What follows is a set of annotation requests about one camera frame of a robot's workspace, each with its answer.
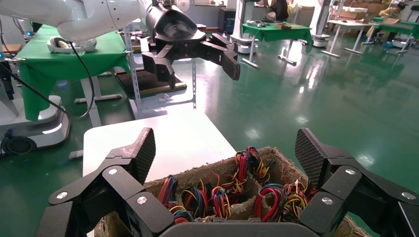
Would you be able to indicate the perforated metal rack frame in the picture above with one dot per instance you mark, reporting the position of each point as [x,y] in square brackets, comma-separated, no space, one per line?
[136,85]

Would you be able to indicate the green tablecloth with cardboard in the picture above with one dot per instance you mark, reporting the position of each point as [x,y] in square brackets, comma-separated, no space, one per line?
[402,27]

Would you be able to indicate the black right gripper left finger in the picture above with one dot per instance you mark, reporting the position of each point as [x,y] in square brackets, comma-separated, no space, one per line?
[124,183]

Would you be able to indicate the cardboard boxes stack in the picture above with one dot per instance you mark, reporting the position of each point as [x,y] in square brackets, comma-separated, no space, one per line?
[356,13]

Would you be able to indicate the person in black clothes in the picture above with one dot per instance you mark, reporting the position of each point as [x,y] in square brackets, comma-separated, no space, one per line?
[281,9]

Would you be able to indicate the brown item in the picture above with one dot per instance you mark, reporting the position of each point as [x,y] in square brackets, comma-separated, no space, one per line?
[288,26]

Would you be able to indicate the person in yellow clothes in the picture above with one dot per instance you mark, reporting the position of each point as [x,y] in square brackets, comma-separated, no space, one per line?
[391,13]

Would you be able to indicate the black mat wooden tray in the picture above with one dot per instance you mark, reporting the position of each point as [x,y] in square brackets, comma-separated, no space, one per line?
[150,83]

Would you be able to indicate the dark cabinet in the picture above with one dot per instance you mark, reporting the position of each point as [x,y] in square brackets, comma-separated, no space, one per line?
[226,19]

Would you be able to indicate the brown divided pulp box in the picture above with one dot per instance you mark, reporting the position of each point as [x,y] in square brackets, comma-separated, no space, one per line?
[203,176]

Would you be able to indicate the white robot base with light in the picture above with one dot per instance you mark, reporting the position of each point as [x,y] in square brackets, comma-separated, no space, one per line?
[32,130]

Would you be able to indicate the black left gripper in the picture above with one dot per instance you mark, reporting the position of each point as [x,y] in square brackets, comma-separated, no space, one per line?
[173,29]

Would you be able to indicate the green tablecloth with headset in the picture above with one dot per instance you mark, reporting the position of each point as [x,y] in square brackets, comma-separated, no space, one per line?
[42,72]

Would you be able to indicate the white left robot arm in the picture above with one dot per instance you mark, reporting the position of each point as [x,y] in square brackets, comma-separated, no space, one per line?
[82,19]

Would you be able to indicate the white headset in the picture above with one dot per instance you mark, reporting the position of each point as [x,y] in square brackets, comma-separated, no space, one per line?
[82,45]

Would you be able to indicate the green tablecloth with brown item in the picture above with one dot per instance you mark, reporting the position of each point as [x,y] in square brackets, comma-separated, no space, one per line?
[281,34]

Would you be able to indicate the white standing robot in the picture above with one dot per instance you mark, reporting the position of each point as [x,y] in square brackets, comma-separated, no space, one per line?
[242,13]
[319,19]

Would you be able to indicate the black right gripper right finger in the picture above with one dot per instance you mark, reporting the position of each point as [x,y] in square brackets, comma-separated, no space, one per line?
[340,183]

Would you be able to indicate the white bare table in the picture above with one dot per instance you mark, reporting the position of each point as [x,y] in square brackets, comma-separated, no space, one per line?
[347,23]

